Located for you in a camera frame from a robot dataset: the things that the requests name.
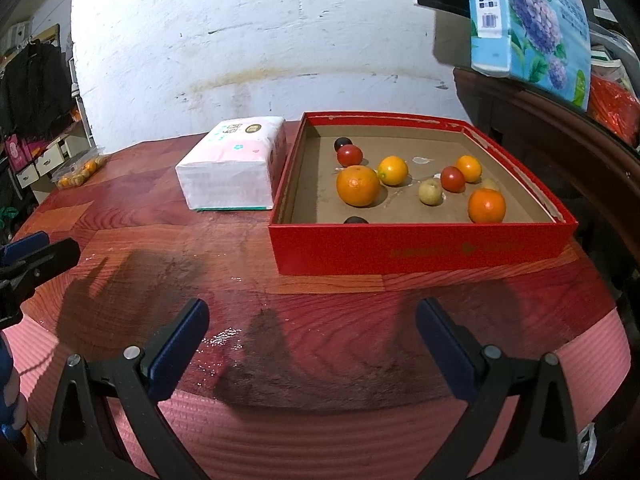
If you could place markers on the large orange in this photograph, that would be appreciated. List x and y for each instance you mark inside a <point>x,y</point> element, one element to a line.
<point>357,185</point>
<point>468,168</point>

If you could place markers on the person's left hand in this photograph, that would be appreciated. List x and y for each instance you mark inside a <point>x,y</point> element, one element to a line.
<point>10,390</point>

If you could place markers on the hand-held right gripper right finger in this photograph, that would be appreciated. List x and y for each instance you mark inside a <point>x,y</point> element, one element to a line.
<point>445,345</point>

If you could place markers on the pink foam mat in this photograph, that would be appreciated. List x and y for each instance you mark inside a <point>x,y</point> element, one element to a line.
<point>325,440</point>

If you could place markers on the small pale kiwi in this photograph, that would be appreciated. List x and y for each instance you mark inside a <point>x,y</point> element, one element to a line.
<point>430,191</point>

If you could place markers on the white drawer unit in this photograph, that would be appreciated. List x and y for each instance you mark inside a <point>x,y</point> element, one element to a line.
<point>50,160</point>

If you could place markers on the dark plum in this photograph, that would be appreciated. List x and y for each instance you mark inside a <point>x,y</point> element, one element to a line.
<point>355,220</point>
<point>342,143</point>

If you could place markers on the pink gift bag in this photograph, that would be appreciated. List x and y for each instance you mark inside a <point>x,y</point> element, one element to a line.
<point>15,152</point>

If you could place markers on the small red tomato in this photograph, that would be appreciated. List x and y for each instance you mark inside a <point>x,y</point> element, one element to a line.
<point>452,179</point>

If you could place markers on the deep orange tangerine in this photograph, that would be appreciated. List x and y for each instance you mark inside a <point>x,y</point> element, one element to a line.
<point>486,205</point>

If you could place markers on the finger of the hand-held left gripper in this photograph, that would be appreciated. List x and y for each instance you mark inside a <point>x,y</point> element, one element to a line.
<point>22,247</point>
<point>50,257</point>

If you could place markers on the large red tomato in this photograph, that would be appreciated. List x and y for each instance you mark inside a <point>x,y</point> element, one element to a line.
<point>349,155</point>

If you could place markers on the red mesh bag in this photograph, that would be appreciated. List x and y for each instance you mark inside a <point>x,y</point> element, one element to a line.
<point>615,110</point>

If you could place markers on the small yellow-orange citrus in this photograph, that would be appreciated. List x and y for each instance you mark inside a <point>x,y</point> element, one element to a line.
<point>392,170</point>

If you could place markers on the pink white tissue pack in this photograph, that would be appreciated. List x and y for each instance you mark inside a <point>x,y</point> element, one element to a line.
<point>225,180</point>

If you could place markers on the white plastic bag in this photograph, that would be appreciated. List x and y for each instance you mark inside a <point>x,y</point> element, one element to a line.
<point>587,450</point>

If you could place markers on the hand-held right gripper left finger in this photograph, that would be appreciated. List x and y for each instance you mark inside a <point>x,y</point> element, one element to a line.
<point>180,345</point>

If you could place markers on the green plastic bag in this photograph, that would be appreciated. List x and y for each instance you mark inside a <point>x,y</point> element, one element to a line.
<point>6,215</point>

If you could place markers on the black hanging jacket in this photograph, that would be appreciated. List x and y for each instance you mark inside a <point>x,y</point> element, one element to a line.
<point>35,85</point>

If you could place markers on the red cardboard box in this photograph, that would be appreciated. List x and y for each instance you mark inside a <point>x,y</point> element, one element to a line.
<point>425,252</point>

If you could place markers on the clear plastic fruit container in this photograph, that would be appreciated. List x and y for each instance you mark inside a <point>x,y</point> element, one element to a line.
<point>80,170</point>

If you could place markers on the blue floral tissue package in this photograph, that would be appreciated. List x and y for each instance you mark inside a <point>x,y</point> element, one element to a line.
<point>530,25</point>

